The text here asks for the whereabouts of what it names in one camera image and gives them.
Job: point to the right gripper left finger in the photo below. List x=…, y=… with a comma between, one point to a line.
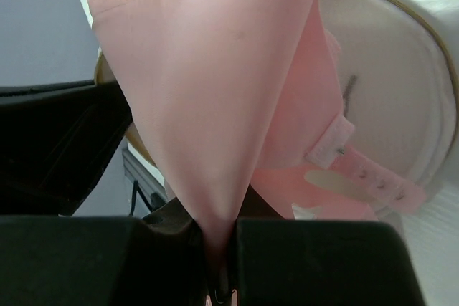
x=50, y=260

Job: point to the pink bra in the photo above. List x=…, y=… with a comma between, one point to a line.
x=227, y=94

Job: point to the aluminium mounting rail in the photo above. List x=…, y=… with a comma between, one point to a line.
x=148, y=185

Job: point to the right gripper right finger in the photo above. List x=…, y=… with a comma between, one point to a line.
x=281, y=262

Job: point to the white mesh laundry bag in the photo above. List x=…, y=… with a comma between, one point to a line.
x=399, y=86

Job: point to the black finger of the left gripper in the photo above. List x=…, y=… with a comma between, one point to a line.
x=56, y=142

